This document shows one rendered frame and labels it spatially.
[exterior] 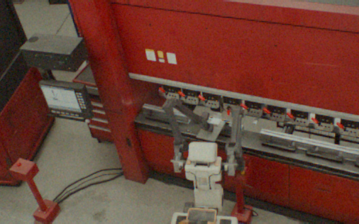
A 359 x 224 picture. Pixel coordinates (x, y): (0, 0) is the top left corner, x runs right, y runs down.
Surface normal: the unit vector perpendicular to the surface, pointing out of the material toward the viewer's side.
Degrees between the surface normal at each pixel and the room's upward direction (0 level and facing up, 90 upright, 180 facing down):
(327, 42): 90
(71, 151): 0
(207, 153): 48
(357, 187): 90
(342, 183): 90
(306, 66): 90
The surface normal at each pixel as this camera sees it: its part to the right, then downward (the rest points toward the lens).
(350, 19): -0.43, 0.64
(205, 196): -0.21, 0.56
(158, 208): -0.14, -0.74
